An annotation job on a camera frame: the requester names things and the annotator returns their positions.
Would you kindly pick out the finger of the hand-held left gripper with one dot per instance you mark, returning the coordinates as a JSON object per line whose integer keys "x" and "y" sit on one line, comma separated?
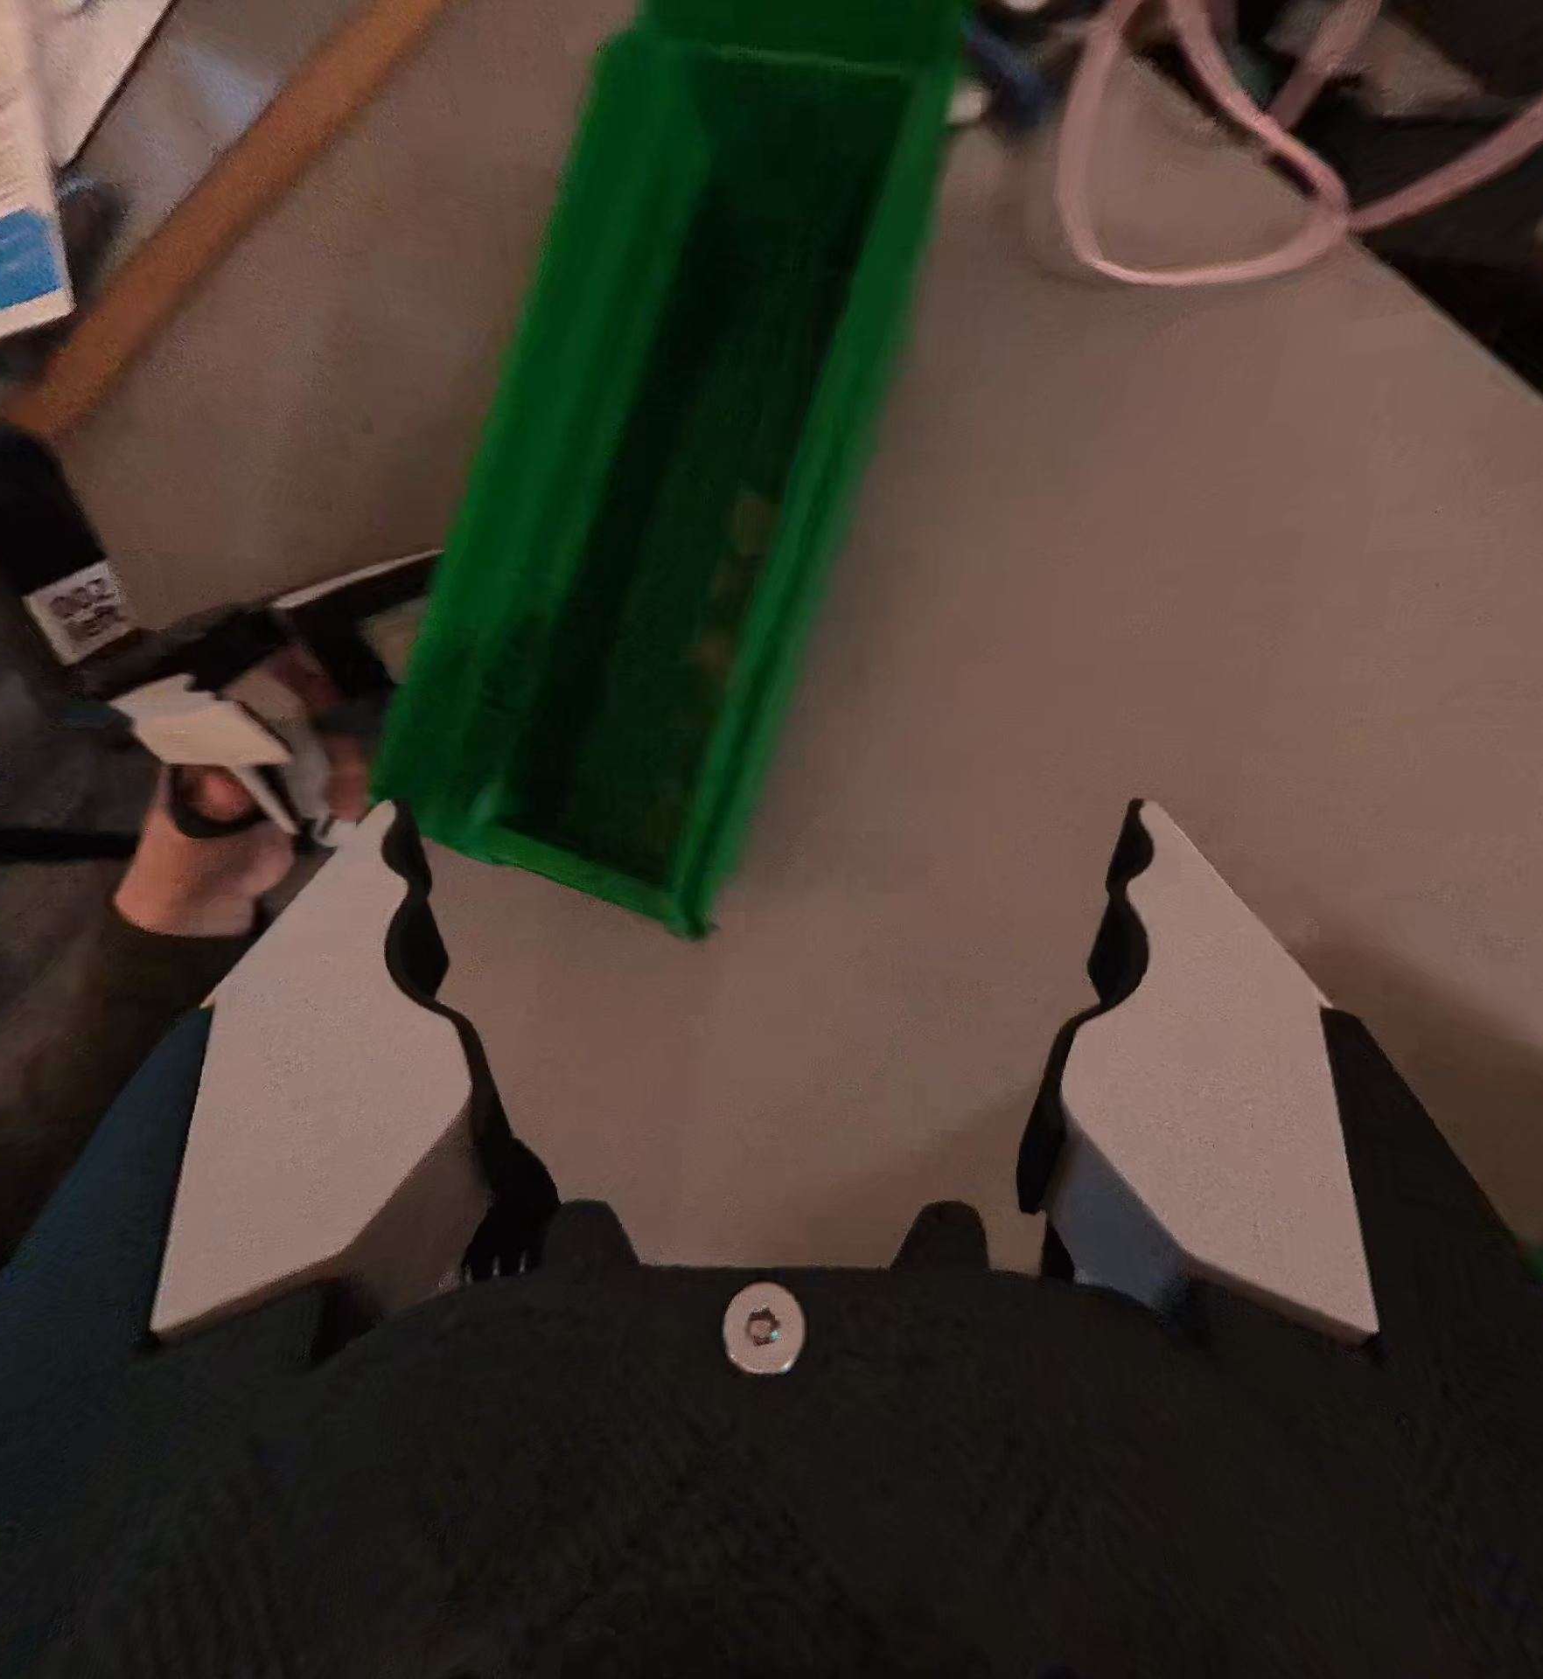
{"x": 286, "y": 803}
{"x": 202, "y": 724}

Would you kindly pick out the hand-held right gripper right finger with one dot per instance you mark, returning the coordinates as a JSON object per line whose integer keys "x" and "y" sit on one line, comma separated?
{"x": 1217, "y": 1128}

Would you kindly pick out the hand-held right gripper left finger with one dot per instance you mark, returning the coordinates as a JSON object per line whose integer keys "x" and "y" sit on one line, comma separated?
{"x": 313, "y": 1128}

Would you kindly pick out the cluttered grey table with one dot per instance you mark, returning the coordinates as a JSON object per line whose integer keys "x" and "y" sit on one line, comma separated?
{"x": 221, "y": 223}

